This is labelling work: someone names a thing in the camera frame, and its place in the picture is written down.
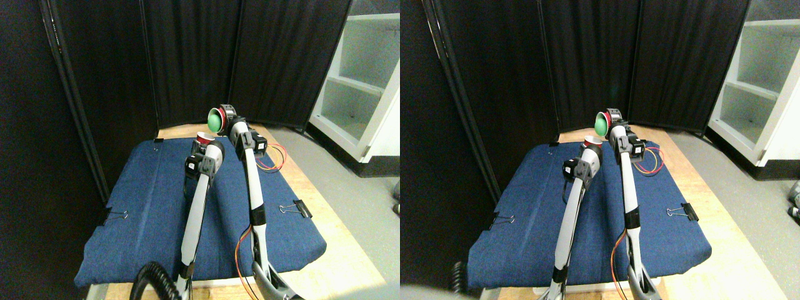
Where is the black curtain stand pole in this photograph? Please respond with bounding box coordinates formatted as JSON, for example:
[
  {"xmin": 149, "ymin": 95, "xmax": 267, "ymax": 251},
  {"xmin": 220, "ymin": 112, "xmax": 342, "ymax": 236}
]
[
  {"xmin": 41, "ymin": 0, "xmax": 111, "ymax": 204},
  {"xmin": 539, "ymin": 0, "xmax": 561, "ymax": 133},
  {"xmin": 140, "ymin": 0, "xmax": 161, "ymax": 130},
  {"xmin": 422, "ymin": 0, "xmax": 502, "ymax": 203},
  {"xmin": 224, "ymin": 0, "xmax": 245, "ymax": 124}
]

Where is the white shelf unit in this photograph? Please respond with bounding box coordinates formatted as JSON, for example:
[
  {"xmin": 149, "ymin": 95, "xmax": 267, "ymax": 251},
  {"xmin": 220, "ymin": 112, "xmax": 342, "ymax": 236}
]
[
  {"xmin": 707, "ymin": 20, "xmax": 800, "ymax": 183},
  {"xmin": 307, "ymin": 14, "xmax": 400, "ymax": 165}
]

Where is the dark blue cloth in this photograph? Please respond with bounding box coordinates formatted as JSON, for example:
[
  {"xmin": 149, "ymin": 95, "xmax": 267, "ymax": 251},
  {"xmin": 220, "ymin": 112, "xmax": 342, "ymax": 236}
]
[
  {"xmin": 461, "ymin": 140, "xmax": 713, "ymax": 290},
  {"xmin": 74, "ymin": 136, "xmax": 327, "ymax": 289}
]

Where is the small grey object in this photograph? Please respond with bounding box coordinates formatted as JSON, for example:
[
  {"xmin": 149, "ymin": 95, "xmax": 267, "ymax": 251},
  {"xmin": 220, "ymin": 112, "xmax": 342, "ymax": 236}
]
[{"xmin": 787, "ymin": 181, "xmax": 800, "ymax": 220}]

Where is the red wire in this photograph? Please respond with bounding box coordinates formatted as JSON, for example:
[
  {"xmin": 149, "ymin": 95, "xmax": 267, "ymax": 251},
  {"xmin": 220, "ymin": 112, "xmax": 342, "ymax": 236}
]
[
  {"xmin": 644, "ymin": 147, "xmax": 667, "ymax": 178},
  {"xmin": 262, "ymin": 143, "xmax": 288, "ymax": 173}
]

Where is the orange wire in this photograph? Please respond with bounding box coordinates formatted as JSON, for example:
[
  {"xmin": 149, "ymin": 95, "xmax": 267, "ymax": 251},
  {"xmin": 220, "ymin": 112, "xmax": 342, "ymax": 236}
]
[
  {"xmin": 234, "ymin": 223, "xmax": 259, "ymax": 300},
  {"xmin": 610, "ymin": 227, "xmax": 633, "ymax": 300}
]

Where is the black ribbed hose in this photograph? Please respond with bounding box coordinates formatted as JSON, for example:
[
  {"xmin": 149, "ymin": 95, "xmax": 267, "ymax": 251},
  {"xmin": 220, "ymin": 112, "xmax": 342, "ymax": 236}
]
[
  {"xmin": 451, "ymin": 261, "xmax": 471, "ymax": 296},
  {"xmin": 127, "ymin": 261, "xmax": 186, "ymax": 300}
]

